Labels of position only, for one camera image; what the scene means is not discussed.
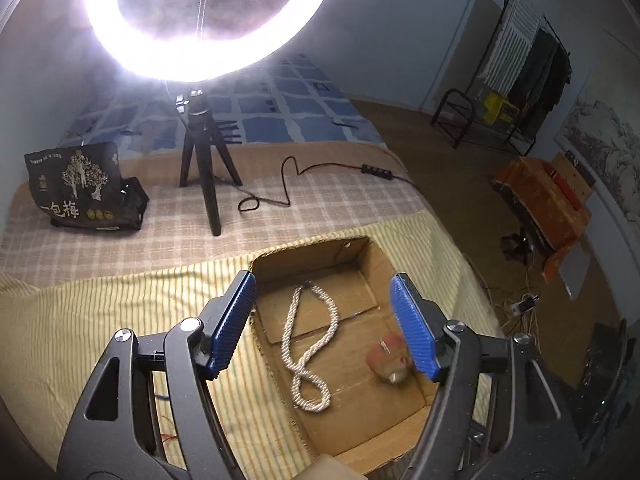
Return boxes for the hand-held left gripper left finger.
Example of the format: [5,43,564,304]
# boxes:
[57,269,258,480]

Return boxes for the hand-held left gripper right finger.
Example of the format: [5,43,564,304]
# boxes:
[390,273,586,480]

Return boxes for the red strap wristwatch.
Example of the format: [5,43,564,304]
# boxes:
[365,335,416,386]

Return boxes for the white pearl necklace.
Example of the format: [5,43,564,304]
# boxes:
[281,284,341,413]

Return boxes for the cardboard box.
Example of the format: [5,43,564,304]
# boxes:
[248,235,493,476]

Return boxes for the white power strip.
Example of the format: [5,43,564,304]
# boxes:
[505,295,541,318]

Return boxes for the pink checkered blanket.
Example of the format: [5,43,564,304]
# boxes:
[0,142,431,286]

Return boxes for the yellow striped cloth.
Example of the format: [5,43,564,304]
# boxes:
[0,208,506,480]

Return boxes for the black tripod stand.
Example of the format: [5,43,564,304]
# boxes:
[175,87,244,237]

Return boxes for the grey flat board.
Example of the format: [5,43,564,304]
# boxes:
[557,242,593,301]

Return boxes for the orange cardboard carton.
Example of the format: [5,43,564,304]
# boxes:
[492,152,598,261]

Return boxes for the black snack bag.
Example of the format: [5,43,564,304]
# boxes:
[24,141,150,233]

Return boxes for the yellow crate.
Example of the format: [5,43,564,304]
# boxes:
[482,92,521,126]

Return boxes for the dark hanging clothes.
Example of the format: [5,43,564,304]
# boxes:
[510,27,573,136]

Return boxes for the white striped hanging cloth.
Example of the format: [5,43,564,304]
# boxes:
[482,0,543,93]

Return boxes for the black clothes rack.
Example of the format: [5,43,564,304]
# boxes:
[480,0,573,156]

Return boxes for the black cable with inline switch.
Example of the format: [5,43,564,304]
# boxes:
[237,156,416,212]

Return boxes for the landscape wall painting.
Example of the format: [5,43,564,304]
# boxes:
[555,67,640,221]

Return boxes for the white ring light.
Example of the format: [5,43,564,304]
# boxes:
[82,0,337,83]

